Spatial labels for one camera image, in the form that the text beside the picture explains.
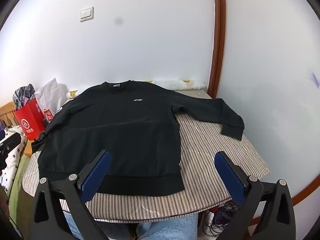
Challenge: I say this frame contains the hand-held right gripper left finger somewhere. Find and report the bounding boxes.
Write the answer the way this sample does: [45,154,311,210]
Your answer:
[29,149,112,240]

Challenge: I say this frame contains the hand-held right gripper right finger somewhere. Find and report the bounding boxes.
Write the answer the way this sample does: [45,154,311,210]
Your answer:
[214,151,300,240]

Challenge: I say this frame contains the black sweatshirt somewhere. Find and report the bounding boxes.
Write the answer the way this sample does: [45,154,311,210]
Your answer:
[31,79,245,197]

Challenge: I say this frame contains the white dotted blanket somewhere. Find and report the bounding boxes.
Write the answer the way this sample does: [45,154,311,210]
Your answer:
[0,126,28,193]

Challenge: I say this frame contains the red paper bag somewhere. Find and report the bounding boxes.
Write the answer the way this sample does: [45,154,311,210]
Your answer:
[14,97,47,141]

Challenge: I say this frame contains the wooden headboard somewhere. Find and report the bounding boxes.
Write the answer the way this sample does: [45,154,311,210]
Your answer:
[0,102,18,128]

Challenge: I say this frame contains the striped bed mattress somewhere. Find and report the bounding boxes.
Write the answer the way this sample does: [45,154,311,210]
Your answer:
[22,89,271,223]

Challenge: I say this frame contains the plaid cloth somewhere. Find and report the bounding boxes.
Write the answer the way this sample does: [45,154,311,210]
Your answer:
[12,84,36,110]

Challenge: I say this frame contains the green bed sheet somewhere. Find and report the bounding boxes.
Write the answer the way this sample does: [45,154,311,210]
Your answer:
[7,152,33,230]

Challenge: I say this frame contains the white shopping bag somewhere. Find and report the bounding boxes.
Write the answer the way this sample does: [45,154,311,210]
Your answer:
[35,78,69,123]

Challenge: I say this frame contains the brown wooden baseboard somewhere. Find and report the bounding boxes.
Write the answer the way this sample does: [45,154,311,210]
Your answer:
[291,179,312,207]

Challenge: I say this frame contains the person's blue jeans legs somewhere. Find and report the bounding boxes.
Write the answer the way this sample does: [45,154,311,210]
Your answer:
[64,211,200,240]

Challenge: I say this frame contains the white duck-print bumper pad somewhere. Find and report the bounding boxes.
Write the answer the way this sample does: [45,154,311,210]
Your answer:
[66,79,207,99]

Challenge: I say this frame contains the tangled black cables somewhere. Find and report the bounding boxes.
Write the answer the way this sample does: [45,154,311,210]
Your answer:
[202,202,240,240]

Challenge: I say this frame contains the brown wooden door frame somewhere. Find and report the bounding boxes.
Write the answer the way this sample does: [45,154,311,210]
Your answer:
[207,0,227,98]

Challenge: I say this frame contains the white wall light switch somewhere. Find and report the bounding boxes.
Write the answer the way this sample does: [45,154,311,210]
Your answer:
[79,6,94,22]

